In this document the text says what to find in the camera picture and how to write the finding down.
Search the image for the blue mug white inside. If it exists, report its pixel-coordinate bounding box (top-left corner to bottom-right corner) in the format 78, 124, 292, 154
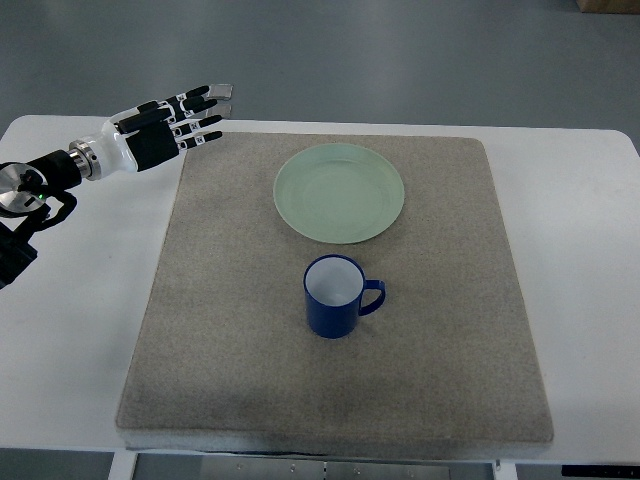
303, 254, 386, 339

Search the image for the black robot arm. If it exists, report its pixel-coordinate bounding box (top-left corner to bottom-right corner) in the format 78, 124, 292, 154
1, 141, 101, 287

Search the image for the grey floor plate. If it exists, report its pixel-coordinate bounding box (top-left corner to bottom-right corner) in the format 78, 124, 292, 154
207, 84, 233, 100
204, 103, 232, 119

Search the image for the cardboard box corner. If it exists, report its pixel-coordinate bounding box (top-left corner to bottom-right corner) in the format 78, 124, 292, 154
576, 0, 640, 15

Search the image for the upper grey floor plate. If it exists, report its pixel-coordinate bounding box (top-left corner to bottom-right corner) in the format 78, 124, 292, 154
207, 84, 233, 100

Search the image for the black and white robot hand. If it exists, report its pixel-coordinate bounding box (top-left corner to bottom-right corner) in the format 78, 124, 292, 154
85, 85, 222, 177

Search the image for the white table frame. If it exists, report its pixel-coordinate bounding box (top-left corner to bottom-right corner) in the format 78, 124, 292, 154
107, 449, 518, 480

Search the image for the beige felt mat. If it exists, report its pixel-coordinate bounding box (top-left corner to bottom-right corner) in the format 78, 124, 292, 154
116, 133, 553, 456

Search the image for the lower grey floor plate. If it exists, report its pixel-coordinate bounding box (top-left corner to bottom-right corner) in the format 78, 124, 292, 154
204, 103, 232, 119

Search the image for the light green plate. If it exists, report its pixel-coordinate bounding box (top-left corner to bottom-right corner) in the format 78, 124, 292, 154
273, 143, 405, 245

